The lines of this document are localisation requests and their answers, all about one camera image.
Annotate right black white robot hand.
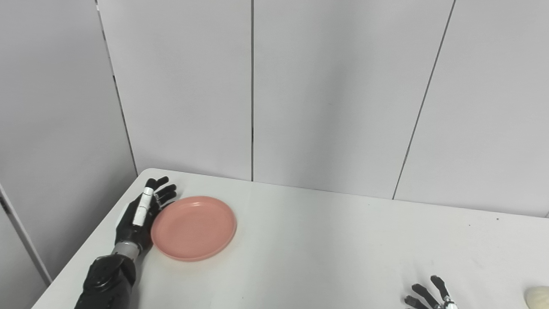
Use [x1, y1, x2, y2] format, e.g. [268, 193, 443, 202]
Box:
[404, 275, 458, 309]

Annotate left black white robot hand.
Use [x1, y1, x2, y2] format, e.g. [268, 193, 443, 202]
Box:
[114, 176, 178, 256]

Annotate pink round plate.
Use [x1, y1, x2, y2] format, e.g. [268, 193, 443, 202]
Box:
[151, 196, 237, 262]

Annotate cream steamed bun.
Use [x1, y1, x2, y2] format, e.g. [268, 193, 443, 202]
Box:
[525, 286, 549, 309]

